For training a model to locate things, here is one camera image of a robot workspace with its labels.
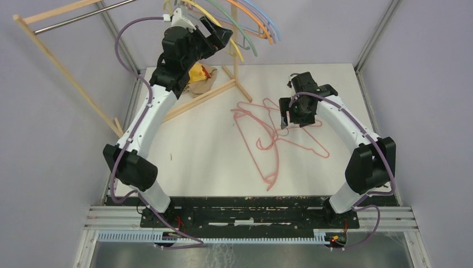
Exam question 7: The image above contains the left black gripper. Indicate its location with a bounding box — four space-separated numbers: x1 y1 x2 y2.
182 16 233 70

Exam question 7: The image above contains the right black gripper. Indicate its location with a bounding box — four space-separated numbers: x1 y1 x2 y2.
279 95 316 128

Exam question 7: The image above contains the green hanger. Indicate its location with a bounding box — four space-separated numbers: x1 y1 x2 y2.
206 0 258 57

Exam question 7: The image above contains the yellow hanger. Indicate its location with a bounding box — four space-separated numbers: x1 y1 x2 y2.
163 1 244 62

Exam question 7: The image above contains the light blue hanger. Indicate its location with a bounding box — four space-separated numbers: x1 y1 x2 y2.
244 0 282 41

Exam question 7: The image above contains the orange hanger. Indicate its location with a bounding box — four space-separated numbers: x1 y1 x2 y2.
201 1 281 50

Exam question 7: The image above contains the purple hanger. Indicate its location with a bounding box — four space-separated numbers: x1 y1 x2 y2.
228 1 279 45

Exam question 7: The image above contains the pink plastic hanger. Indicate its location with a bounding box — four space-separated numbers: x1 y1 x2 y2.
230 108 281 192

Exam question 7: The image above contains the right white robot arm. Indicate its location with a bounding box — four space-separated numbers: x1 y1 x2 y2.
279 72 396 228

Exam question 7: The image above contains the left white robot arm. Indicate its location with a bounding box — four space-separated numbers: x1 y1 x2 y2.
103 15 233 227

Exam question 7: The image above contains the yellow garment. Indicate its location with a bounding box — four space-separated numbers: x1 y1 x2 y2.
189 63 211 83

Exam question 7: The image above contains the beige cloth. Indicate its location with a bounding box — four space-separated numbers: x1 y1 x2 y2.
185 64 218 98

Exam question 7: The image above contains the metal rack rod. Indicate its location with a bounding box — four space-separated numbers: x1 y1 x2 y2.
33 0 136 35

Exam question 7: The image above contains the wooden clothes rack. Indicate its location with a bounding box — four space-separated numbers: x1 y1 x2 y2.
13 0 253 138

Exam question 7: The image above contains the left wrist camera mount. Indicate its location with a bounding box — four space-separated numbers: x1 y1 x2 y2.
162 8 196 31

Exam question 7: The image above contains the pink wire hanger lower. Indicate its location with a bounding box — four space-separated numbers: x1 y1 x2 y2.
255 98 330 159

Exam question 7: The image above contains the white slotted cable duct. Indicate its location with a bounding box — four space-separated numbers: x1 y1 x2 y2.
97 231 329 245

